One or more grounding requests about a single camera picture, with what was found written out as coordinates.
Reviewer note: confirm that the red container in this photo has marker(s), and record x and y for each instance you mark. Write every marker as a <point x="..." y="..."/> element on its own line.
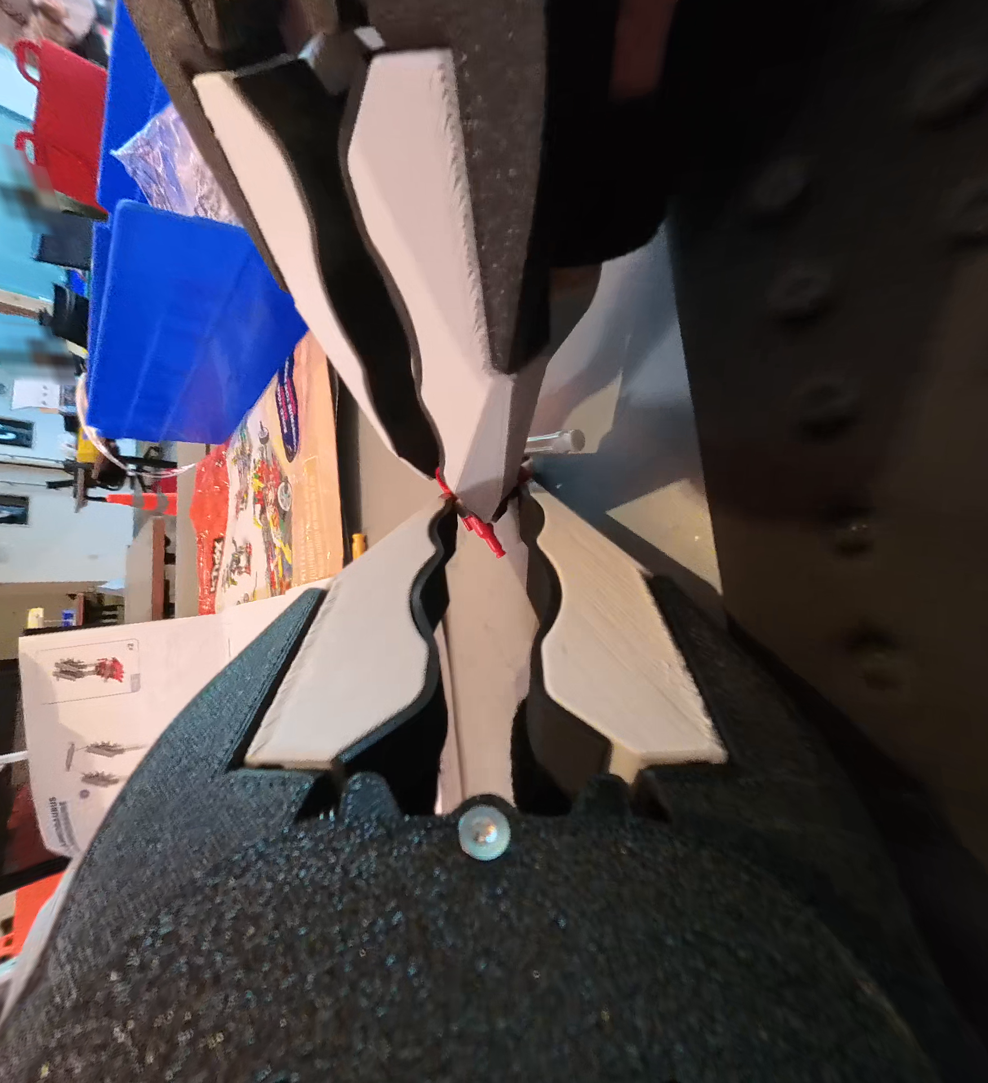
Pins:
<point x="71" y="118"/>

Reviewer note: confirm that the white plastic rod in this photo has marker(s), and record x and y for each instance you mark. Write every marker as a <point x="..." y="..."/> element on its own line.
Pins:
<point x="555" y="442"/>

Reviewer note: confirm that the blue plastic bin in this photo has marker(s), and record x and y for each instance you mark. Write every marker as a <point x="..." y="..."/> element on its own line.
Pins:
<point x="181" y="338"/>

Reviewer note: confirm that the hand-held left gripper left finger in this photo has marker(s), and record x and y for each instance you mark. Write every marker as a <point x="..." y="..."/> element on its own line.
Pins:
<point x="350" y="668"/>

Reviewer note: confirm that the orange and red toy bag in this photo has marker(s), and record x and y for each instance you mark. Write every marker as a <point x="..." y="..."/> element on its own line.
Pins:
<point x="316" y="474"/>

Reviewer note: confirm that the clear plastic bag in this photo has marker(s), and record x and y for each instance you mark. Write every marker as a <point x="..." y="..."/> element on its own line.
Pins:
<point x="172" y="161"/>

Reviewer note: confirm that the white printed instruction sheet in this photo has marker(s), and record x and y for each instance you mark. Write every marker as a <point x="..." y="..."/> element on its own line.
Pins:
<point x="122" y="728"/>

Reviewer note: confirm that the short red plastic rod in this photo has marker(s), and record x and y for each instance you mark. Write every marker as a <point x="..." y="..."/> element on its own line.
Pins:
<point x="481" y="530"/>

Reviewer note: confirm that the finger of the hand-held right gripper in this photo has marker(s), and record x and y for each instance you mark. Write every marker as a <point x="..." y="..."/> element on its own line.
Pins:
<point x="418" y="169"/>
<point x="249" y="152"/>

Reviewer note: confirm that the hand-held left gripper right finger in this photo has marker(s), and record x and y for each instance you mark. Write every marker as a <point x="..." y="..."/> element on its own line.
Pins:
<point x="621" y="668"/>

